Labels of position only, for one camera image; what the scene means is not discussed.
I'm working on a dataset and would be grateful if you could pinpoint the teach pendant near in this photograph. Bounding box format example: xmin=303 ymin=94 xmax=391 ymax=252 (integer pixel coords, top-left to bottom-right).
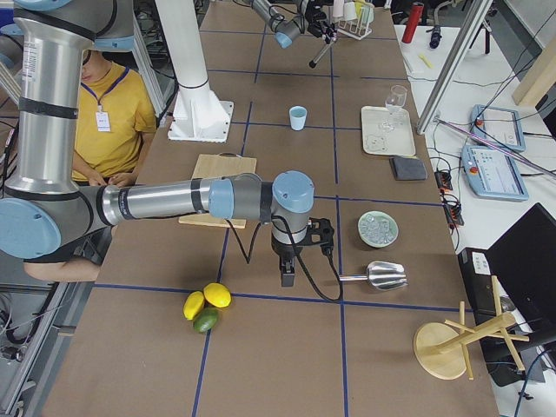
xmin=461 ymin=145 xmax=529 ymax=202

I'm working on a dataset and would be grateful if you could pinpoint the aluminium frame post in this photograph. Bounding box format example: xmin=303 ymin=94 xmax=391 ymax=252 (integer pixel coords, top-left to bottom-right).
xmin=416 ymin=0 xmax=493 ymax=135

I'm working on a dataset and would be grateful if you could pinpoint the red bottle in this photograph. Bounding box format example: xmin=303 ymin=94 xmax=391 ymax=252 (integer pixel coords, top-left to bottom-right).
xmin=401 ymin=2 xmax=425 ymax=44

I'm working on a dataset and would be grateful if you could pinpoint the white wire cup rack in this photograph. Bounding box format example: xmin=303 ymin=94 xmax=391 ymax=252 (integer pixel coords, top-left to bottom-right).
xmin=332 ymin=0 xmax=372 ymax=40

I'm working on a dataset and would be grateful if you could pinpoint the wooden cup tree stand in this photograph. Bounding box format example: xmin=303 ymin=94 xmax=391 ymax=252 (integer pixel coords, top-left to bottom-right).
xmin=414 ymin=275 xmax=529 ymax=381

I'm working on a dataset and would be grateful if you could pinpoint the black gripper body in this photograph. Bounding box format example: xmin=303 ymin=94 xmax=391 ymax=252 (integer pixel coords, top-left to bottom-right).
xmin=271 ymin=237 xmax=295 ymax=267
xmin=306 ymin=7 xmax=337 ymax=43

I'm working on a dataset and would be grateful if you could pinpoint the green cup on rack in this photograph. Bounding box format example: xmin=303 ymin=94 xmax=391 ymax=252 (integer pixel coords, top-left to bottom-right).
xmin=358 ymin=1 xmax=374 ymax=26

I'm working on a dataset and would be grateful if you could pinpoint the grey folded cloth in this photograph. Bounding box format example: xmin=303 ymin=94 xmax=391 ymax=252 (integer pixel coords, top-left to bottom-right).
xmin=390 ymin=156 xmax=427 ymax=181

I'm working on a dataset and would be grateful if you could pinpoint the teach pendant far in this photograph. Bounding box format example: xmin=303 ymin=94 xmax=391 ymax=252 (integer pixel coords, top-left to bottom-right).
xmin=470 ymin=104 xmax=526 ymax=152

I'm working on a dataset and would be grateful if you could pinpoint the bamboo cutting board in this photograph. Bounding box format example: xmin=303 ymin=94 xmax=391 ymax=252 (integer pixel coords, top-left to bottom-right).
xmin=178 ymin=152 xmax=258 ymax=229

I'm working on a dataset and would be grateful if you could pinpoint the black monitor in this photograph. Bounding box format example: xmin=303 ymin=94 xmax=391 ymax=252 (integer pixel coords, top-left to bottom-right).
xmin=486 ymin=202 xmax=555 ymax=348

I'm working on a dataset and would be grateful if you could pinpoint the black camera mount wrist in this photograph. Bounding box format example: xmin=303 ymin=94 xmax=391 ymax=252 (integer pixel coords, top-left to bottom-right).
xmin=306 ymin=217 xmax=334 ymax=256

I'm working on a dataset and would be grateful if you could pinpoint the clear wine glass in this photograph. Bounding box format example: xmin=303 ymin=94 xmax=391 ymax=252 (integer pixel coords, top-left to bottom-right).
xmin=381 ymin=85 xmax=407 ymax=131

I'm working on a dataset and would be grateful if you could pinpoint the black power strip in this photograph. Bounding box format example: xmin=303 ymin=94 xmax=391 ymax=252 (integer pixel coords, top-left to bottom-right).
xmin=434 ymin=169 xmax=465 ymax=229

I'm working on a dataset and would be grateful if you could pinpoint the cream bear tray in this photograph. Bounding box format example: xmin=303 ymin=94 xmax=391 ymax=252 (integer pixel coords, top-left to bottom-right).
xmin=361 ymin=106 xmax=416 ymax=157

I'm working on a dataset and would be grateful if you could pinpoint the green bowl of ice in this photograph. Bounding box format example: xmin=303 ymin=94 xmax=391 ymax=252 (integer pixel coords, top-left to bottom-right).
xmin=357 ymin=211 xmax=399 ymax=248

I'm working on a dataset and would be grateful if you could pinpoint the steel ice scoop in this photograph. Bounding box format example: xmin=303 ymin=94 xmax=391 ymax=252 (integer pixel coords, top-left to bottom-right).
xmin=340 ymin=261 xmax=407 ymax=291

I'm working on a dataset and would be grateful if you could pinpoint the steel muddler with black tip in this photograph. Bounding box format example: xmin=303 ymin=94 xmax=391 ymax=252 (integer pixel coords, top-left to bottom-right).
xmin=308 ymin=38 xmax=337 ymax=69

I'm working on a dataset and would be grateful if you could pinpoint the whole yellow lemon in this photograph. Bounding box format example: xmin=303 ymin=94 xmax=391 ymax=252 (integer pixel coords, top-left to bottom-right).
xmin=202 ymin=282 xmax=232 ymax=308

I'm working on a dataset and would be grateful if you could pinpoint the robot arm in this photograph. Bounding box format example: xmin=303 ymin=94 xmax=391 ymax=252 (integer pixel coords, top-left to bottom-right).
xmin=1 ymin=1 xmax=314 ymax=260
xmin=238 ymin=0 xmax=337 ymax=49

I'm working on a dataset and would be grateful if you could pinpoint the teach pendant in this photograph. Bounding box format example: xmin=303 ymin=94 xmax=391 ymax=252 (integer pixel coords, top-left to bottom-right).
xmin=470 ymin=104 xmax=526 ymax=152
xmin=461 ymin=145 xmax=529 ymax=202

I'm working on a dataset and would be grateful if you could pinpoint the green lime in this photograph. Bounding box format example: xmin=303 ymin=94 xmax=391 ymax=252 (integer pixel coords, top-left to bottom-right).
xmin=193 ymin=308 xmax=219 ymax=334

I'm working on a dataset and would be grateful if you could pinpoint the person in yellow shirt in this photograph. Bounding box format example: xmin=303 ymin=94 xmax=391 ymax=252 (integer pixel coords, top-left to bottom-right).
xmin=23 ymin=48 xmax=157 ymax=283

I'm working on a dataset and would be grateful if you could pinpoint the light blue cup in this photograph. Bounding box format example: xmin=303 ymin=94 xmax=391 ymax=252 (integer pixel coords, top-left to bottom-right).
xmin=288 ymin=105 xmax=308 ymax=131

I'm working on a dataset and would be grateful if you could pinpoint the white plastic cup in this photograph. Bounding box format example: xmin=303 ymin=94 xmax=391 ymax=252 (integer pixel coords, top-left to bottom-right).
xmin=332 ymin=0 xmax=345 ymax=20

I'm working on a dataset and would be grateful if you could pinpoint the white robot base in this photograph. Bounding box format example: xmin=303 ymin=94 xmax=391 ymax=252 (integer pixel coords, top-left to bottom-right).
xmin=156 ymin=0 xmax=234 ymax=142

